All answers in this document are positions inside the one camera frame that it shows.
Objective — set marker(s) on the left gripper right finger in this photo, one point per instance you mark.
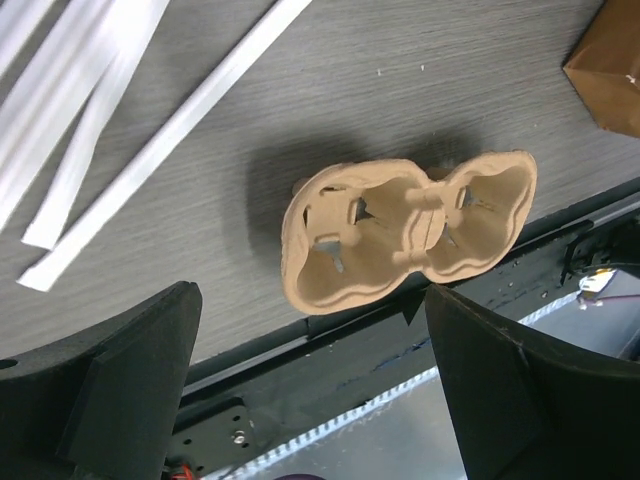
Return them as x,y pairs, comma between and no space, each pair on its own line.
525,405

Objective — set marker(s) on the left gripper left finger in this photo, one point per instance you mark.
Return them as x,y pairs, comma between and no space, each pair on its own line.
101,403

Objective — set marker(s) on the brown cardboard cup carrier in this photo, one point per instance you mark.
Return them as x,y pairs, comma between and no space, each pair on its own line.
354,232

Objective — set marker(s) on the white paper straw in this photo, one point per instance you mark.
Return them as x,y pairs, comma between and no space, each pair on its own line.
48,224
53,90
43,274
19,19

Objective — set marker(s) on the brown paper bag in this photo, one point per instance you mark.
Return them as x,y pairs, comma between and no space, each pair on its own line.
604,67

